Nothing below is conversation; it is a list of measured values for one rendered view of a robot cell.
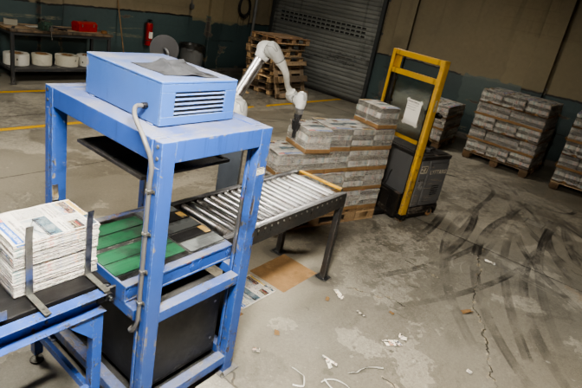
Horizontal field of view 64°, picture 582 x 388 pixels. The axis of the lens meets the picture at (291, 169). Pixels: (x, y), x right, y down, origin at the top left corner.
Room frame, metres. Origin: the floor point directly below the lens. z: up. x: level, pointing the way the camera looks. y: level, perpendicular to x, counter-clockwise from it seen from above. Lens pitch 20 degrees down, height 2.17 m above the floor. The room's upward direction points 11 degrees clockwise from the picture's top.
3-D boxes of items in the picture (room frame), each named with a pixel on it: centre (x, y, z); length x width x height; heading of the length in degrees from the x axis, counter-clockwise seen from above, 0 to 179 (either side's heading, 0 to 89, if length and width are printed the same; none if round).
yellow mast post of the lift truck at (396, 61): (5.52, -0.94, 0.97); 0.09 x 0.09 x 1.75; 37
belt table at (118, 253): (2.28, 0.71, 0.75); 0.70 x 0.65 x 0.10; 145
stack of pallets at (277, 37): (11.28, 0.85, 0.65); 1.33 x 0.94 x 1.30; 149
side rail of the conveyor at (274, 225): (2.97, -0.08, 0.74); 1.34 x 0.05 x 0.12; 145
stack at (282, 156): (4.56, -0.22, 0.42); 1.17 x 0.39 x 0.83; 127
